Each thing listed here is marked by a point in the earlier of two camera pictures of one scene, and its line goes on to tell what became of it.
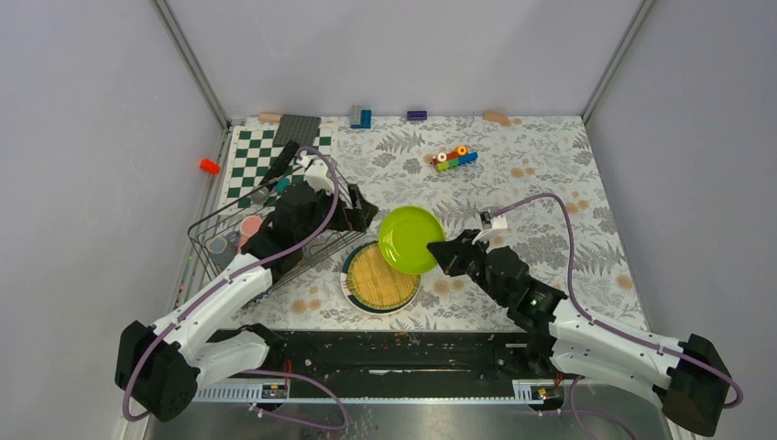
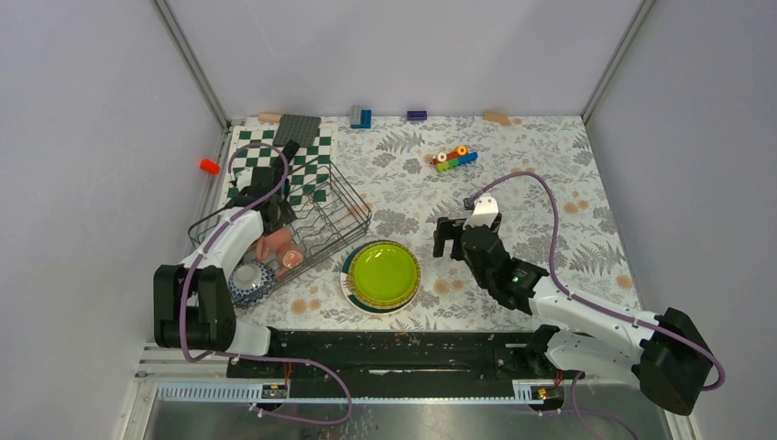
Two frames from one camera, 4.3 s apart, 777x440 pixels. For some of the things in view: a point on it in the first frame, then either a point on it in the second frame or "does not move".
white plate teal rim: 346,294 does not move
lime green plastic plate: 404,236 to 385,271
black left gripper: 357,218 to 287,214
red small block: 210,166 does not move
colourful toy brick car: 444,161 does not move
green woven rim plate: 374,283 does not move
